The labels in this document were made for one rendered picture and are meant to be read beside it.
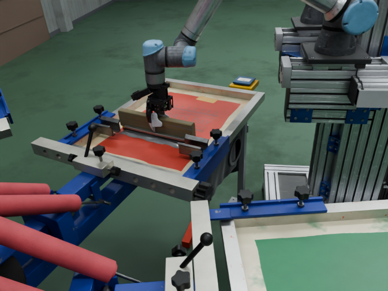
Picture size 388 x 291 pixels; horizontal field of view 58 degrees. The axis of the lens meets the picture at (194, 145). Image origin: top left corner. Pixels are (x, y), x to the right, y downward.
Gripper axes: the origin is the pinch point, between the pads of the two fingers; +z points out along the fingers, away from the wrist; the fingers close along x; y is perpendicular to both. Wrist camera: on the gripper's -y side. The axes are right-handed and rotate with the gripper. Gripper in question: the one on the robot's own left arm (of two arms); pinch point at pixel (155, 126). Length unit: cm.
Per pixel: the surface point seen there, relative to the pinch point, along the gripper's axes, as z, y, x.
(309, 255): 2, 71, -37
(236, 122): 0.4, 28.9, 17.8
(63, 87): 109, -280, 194
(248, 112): 0.4, 30.5, 28.4
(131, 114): -4.2, -10.6, -1.4
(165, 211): 101, -31, 47
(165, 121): -4.5, 6.1, -1.5
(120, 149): 5.2, -7.9, -14.4
